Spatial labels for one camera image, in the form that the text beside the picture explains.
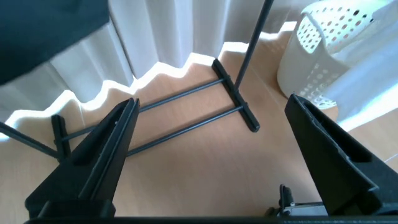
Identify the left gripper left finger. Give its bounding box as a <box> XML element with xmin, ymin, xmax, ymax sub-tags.
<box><xmin>24</xmin><ymin>98</ymin><xmax>141</xmax><ymax>219</ymax></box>

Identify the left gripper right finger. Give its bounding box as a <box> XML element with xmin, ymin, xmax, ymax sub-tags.
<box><xmin>284</xmin><ymin>93</ymin><xmax>398</xmax><ymax>217</ymax></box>

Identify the white laundry basket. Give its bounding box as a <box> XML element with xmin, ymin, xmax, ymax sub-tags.
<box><xmin>276</xmin><ymin>0</ymin><xmax>398</xmax><ymax>111</ymax></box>

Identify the black clothes rack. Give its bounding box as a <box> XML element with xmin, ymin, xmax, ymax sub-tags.
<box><xmin>0</xmin><ymin>0</ymin><xmax>275</xmax><ymax>163</ymax></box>

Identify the beige curtain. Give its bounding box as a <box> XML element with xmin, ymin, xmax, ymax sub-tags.
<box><xmin>0</xmin><ymin>0</ymin><xmax>315</xmax><ymax>121</ymax></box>

